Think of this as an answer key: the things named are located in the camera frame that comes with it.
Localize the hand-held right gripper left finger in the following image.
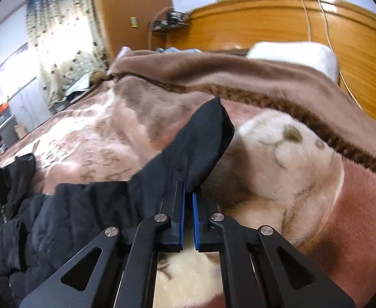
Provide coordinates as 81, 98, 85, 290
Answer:
19, 181, 186, 308

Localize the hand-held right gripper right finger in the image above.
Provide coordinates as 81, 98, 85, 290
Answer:
192, 192, 357, 308

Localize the black quilted jacket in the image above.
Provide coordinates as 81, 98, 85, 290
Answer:
0, 98, 235, 308

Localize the light blue cloth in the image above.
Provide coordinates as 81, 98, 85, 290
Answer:
156, 47, 202, 55

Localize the pile of papers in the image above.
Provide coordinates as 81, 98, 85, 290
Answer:
50, 74, 94, 106

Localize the white pillow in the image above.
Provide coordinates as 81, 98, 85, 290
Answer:
246, 42, 340, 84

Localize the grey bin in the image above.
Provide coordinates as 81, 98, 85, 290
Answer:
0, 115, 17, 148

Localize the wooden headboard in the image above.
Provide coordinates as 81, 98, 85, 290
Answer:
165, 0, 376, 129

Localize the patterned cream curtain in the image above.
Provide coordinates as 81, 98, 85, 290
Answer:
26, 0, 108, 110

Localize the wooden wardrobe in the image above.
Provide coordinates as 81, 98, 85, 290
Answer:
90, 0, 174, 58

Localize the white cable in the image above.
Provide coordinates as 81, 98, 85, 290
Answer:
295, 0, 312, 43
315, 0, 362, 110

